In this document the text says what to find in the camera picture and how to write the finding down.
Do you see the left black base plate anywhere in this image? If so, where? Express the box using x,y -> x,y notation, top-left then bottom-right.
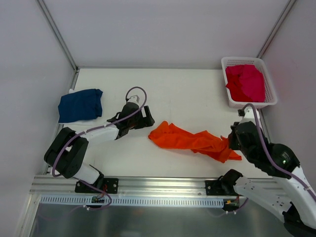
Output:
75,177 -> 119,194

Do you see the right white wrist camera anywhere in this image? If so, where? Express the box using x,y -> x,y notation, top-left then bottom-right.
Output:
238,106 -> 260,123

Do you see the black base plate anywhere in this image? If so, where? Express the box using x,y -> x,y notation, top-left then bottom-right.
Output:
75,177 -> 119,194
204,180 -> 237,196

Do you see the pink t shirt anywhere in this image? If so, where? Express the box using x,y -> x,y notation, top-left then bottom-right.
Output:
225,64 -> 266,103

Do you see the aluminium mounting rail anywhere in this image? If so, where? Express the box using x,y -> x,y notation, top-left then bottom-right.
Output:
30,175 -> 226,198

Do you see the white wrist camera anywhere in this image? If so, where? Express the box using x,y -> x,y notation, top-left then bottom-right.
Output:
238,106 -> 260,123
126,95 -> 140,105

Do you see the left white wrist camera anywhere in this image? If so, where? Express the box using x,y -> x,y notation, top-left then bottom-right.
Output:
126,95 -> 140,105

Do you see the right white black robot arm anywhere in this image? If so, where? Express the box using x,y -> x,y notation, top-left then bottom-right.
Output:
219,121 -> 316,237

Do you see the folded blue t shirt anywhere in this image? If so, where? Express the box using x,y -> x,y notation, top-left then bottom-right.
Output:
58,88 -> 104,123

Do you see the white slotted cable duct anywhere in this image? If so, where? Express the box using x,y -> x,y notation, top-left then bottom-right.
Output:
40,195 -> 224,208

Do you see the white plastic basket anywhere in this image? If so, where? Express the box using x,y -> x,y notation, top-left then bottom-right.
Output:
221,56 -> 277,109

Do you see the orange t shirt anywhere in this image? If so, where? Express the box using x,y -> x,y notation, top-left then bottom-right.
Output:
148,121 -> 242,163

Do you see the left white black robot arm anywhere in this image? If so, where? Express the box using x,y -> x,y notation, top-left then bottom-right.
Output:
44,102 -> 155,193

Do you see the red t shirt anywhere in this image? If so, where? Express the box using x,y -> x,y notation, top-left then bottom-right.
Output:
226,74 -> 252,102

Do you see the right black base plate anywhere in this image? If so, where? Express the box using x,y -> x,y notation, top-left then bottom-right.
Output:
204,180 -> 237,196

